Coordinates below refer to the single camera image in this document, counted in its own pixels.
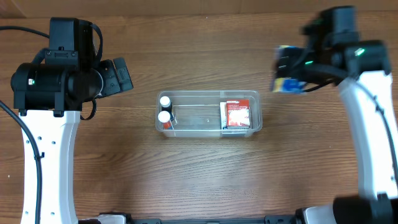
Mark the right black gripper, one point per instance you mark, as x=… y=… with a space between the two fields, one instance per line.
x=287 y=66

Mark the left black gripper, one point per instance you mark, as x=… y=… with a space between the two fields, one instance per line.
x=118 y=83

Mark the blue and yellow box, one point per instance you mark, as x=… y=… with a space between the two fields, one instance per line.
x=287 y=84

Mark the black bottle white cap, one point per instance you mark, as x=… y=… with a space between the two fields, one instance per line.
x=166 y=104

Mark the orange bottle white cap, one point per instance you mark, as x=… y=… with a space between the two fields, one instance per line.
x=164 y=118

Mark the red and white box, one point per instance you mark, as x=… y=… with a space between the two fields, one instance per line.
x=238 y=114

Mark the white and blue box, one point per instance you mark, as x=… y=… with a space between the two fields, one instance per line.
x=223 y=116

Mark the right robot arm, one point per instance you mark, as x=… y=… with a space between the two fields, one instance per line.
x=361 y=70

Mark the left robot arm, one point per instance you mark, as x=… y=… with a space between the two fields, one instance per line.
x=49 y=93

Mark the clear plastic container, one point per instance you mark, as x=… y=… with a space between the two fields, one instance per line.
x=198 y=113

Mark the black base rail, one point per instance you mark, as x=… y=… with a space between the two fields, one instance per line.
x=211 y=221

